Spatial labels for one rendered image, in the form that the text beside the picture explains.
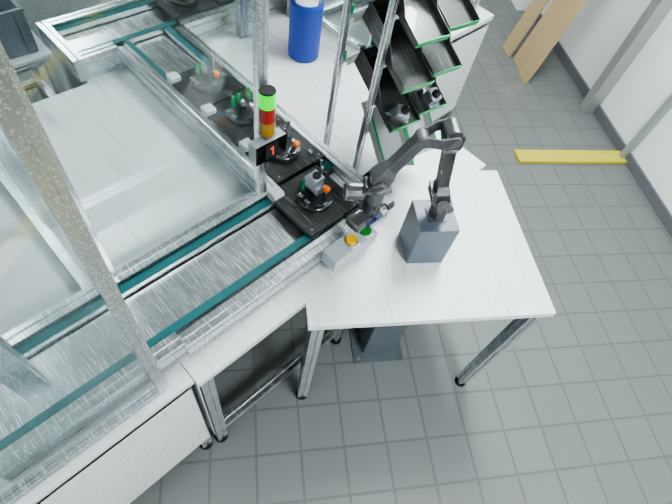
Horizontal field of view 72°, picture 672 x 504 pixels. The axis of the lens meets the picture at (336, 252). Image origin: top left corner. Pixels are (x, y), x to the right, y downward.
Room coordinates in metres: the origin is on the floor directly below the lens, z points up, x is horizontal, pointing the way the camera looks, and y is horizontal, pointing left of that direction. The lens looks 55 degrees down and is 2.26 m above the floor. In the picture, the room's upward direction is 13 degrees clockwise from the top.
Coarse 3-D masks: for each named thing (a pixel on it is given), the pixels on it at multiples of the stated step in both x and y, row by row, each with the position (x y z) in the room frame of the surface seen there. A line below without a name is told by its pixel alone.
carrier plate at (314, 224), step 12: (312, 168) 1.24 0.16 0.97; (300, 180) 1.17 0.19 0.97; (324, 180) 1.20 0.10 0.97; (288, 192) 1.10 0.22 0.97; (336, 192) 1.15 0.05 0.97; (276, 204) 1.04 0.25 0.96; (288, 204) 1.05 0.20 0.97; (336, 204) 1.10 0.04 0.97; (348, 204) 1.11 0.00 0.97; (288, 216) 1.00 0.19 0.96; (300, 216) 1.01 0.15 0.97; (312, 216) 1.02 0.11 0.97; (324, 216) 1.03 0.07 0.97; (336, 216) 1.04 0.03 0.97; (300, 228) 0.97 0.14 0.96; (312, 228) 0.97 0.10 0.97; (324, 228) 0.99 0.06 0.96
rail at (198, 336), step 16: (384, 208) 1.17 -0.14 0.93; (320, 240) 0.93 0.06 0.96; (304, 256) 0.85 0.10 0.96; (320, 256) 0.89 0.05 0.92; (272, 272) 0.76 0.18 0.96; (288, 272) 0.78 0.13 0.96; (304, 272) 0.84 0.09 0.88; (256, 288) 0.70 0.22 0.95; (272, 288) 0.72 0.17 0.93; (224, 304) 0.62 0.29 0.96; (240, 304) 0.63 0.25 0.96; (256, 304) 0.67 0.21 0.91; (208, 320) 0.55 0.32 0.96; (224, 320) 0.57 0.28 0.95; (240, 320) 0.62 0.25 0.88; (192, 336) 0.49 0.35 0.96; (208, 336) 0.52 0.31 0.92; (192, 352) 0.47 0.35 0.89
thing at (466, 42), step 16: (480, 16) 2.89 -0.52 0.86; (464, 32) 2.70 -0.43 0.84; (480, 32) 2.87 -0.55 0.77; (336, 48) 2.22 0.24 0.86; (352, 48) 2.26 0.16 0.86; (464, 48) 2.77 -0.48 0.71; (352, 64) 2.12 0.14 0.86; (464, 64) 2.84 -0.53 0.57; (448, 80) 2.73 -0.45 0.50; (464, 80) 2.92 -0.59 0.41; (448, 96) 2.80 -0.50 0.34; (432, 112) 2.69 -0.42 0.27; (448, 112) 2.91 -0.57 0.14
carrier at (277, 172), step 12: (288, 120) 1.36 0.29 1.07; (288, 132) 1.36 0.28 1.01; (288, 144) 1.32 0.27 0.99; (300, 144) 1.36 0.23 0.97; (312, 144) 1.37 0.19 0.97; (276, 156) 1.24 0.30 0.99; (288, 156) 1.26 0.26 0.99; (300, 156) 1.29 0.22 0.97; (312, 156) 1.31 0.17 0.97; (324, 156) 1.33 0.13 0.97; (276, 168) 1.20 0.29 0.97; (288, 168) 1.22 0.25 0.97; (300, 168) 1.23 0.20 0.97; (276, 180) 1.14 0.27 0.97
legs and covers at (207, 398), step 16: (336, 336) 1.00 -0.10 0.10; (224, 368) 0.48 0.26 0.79; (288, 368) 0.75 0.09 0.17; (208, 384) 0.43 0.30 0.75; (272, 384) 0.66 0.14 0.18; (208, 400) 0.41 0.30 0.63; (256, 400) 0.58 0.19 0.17; (208, 416) 0.40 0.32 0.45; (224, 416) 0.48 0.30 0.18; (224, 432) 0.43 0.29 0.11
